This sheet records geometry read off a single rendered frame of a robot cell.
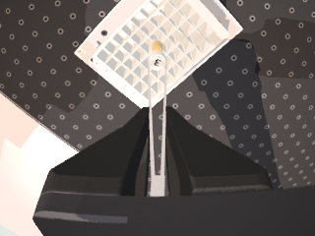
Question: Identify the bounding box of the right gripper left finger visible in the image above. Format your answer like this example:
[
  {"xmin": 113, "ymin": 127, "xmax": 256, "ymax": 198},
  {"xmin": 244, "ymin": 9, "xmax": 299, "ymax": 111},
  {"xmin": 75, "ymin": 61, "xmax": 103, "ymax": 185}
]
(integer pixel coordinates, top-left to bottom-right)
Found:
[{"xmin": 41, "ymin": 106, "xmax": 150, "ymax": 196}]

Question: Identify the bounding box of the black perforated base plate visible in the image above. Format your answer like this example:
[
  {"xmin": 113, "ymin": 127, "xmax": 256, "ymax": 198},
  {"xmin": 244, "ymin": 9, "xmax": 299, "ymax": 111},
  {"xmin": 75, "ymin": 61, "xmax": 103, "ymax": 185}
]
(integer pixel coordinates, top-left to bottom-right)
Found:
[{"xmin": 0, "ymin": 0, "xmax": 315, "ymax": 190}]

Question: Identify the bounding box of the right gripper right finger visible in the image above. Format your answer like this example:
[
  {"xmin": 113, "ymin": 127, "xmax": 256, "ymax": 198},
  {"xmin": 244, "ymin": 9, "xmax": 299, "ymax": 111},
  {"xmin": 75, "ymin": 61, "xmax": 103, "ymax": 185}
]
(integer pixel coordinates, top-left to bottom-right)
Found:
[{"xmin": 165, "ymin": 106, "xmax": 274, "ymax": 196}]

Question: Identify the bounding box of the white grid rack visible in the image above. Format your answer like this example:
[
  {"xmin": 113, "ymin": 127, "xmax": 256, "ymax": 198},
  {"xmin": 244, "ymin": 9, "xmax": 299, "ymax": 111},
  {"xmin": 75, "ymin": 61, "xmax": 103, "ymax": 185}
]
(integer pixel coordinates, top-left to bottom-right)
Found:
[{"xmin": 89, "ymin": 0, "xmax": 229, "ymax": 106}]

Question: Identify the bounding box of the grey rectangular metal plate with slots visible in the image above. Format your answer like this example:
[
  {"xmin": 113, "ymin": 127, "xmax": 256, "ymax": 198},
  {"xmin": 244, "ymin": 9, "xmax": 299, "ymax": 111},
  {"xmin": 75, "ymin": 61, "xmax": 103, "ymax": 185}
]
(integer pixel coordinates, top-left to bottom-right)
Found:
[{"xmin": 75, "ymin": 0, "xmax": 242, "ymax": 108}]

